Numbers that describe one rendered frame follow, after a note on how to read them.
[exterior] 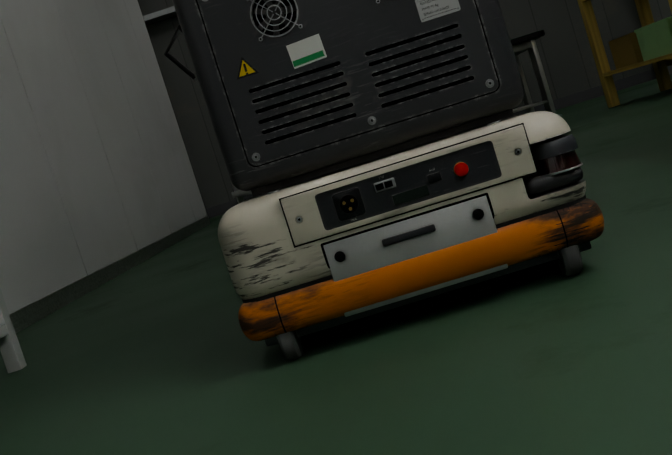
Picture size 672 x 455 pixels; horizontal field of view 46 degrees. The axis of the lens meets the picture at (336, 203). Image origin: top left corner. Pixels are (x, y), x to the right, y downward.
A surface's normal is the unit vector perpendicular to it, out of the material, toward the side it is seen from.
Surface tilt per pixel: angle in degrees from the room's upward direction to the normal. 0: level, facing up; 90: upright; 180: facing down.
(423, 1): 90
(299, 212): 90
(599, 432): 0
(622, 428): 0
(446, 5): 90
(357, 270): 90
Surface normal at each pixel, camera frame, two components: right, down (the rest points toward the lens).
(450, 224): -0.03, 0.07
